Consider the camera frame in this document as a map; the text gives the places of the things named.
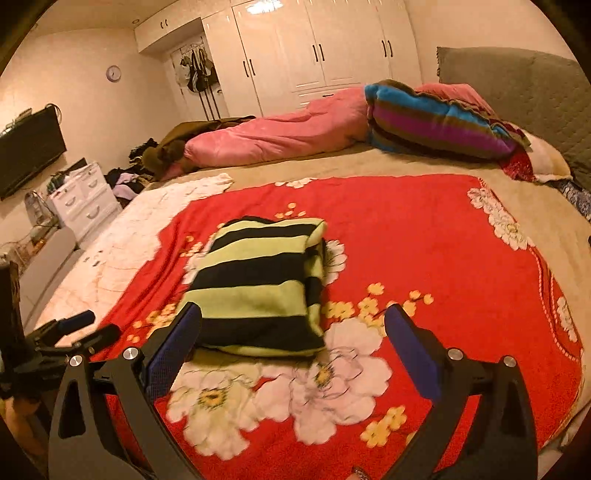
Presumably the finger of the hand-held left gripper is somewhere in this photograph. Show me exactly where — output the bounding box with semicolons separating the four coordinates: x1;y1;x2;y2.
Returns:
74;324;122;354
28;310;96;346

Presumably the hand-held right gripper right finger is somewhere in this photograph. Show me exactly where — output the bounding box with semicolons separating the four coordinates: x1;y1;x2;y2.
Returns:
383;303;539;480

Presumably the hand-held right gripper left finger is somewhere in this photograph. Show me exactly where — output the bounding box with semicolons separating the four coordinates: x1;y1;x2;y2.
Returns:
48;301;204;480

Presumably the green black striped frog sweater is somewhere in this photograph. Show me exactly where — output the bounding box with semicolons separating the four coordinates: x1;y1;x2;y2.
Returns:
178;216;328;358

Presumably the pile of dark clothes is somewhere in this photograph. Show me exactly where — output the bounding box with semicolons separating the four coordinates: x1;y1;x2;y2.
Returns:
104;137;160;208

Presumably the grey scalloped bed footboard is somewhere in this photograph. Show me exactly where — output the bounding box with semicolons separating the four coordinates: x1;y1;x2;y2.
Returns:
18;226;81;319

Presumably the white plastic drawer cabinet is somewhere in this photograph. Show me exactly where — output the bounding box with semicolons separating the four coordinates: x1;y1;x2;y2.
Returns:
46;161;123;243

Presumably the red floral blanket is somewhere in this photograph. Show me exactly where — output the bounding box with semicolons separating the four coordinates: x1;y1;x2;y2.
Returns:
90;174;585;480

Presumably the black television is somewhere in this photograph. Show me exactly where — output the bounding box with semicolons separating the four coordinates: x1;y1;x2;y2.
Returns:
0;105;68;200

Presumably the brown coat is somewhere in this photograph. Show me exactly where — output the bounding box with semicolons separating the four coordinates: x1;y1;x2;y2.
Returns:
141;115;257;182

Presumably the red patterned pillow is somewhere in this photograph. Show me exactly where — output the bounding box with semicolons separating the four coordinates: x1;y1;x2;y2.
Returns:
499;145;539;182

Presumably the blue patterned cloth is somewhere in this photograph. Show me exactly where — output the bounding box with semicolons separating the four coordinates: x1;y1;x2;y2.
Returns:
551;178;591;222

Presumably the multicolour striped fleece blanket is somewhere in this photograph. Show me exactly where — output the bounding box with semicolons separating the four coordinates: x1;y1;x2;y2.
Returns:
365;79;532;162

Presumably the cream pillow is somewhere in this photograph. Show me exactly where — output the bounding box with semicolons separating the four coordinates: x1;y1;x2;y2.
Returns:
522;129;573;183

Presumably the pink quilt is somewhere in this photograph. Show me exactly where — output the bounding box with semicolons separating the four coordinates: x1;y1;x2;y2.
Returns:
185;87;370;168

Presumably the coat rack with bags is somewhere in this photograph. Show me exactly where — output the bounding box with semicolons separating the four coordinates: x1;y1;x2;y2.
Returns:
178;46;222;118

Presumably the grey quilted headboard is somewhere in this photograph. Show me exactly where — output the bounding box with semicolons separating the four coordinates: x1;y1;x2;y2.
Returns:
436;46;591;192

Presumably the white wardrobe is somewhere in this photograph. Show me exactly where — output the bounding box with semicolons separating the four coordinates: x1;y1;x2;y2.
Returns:
134;0;423;118

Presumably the metal wire rack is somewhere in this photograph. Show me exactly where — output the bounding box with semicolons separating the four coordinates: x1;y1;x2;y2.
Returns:
0;222;61;261

